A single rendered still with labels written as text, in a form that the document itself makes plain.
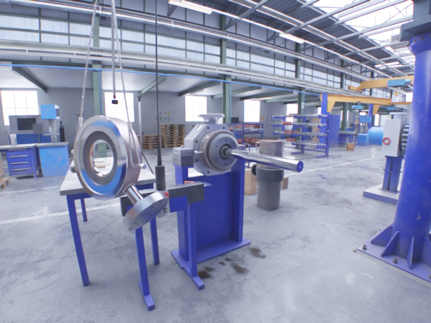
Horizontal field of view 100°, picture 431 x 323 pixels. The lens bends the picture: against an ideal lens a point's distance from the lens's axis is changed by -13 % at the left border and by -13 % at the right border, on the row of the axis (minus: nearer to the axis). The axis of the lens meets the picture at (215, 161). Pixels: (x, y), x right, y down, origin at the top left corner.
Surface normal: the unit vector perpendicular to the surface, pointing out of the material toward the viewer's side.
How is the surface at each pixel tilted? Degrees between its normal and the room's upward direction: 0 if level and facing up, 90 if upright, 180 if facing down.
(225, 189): 90
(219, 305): 0
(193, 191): 90
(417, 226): 90
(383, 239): 90
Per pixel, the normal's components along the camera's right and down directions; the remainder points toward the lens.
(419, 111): -0.98, 0.04
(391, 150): -0.86, 0.09
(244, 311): 0.00, -0.98
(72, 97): 0.51, 0.15
